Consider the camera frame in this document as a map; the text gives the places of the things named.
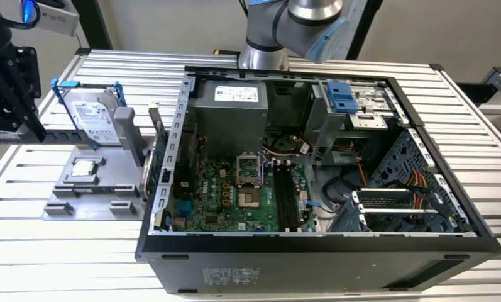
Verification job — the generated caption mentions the black RAM slot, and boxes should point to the black RAM slot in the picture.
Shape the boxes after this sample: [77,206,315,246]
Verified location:
[278,159,293,233]
[273,159,287,233]
[289,159,303,233]
[283,159,298,233]

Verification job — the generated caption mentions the hard disk in blue carrier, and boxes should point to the hard disk in blue carrier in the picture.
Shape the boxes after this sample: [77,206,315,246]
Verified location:
[50,77,127,148]

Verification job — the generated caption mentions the silver CPU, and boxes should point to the silver CPU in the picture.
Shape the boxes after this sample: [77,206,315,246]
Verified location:
[71,159,95,176]

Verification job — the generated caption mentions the grey parts rack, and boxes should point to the grey parts rack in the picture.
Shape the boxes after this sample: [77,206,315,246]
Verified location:
[41,105,158,223]

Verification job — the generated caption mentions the green graphics card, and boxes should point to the green graphics card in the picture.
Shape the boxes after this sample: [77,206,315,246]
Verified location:
[139,99,170,202]

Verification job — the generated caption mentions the grey power supply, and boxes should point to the grey power supply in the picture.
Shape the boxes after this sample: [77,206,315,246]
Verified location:
[189,80,270,158]

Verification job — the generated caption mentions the metal socket cover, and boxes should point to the metal socket cover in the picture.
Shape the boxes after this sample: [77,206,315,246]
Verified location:
[234,152,263,187]

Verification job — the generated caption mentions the green motherboard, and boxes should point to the green motherboard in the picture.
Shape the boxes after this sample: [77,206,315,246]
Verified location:
[169,154,318,234]

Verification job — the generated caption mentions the black round speaker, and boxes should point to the black round speaker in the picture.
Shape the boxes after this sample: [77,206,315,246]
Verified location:
[270,133,306,155]

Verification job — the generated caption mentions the CPU socket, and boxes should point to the CPU socket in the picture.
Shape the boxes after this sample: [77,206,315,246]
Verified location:
[237,187,263,209]

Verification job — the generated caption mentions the grey metal drive cage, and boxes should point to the grey metal drive cage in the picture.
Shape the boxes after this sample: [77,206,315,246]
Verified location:
[306,80,406,165]

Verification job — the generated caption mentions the blue plastic drive latch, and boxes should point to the blue plastic drive latch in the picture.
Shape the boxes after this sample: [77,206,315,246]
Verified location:
[323,80,357,113]

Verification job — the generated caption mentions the black PC case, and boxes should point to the black PC case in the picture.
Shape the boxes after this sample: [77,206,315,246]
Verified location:
[134,65,501,295]

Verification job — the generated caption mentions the metal disk bay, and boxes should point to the metal disk bay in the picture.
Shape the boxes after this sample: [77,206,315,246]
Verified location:
[329,187,459,234]

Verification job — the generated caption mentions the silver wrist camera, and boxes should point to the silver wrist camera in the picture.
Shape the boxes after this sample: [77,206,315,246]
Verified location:
[33,2,79,36]

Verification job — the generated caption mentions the black upright post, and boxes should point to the black upright post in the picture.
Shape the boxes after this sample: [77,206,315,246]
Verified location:
[345,0,383,61]
[70,0,113,51]

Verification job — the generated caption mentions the wire locking lever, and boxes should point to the wire locking lever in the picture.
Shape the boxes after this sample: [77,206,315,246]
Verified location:
[257,150,273,188]

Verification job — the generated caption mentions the yellow black power wires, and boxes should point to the yellow black power wires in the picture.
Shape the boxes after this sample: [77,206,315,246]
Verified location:
[259,143,314,159]

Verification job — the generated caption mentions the black data cable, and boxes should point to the black data cable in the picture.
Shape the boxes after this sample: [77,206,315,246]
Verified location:
[321,173,359,206]

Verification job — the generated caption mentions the orange wire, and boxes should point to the orange wire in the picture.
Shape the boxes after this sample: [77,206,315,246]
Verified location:
[355,158,367,191]

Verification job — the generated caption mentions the red yellow wire bundle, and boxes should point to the red yellow wire bundle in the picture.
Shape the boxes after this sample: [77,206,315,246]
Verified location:
[403,171,428,212]

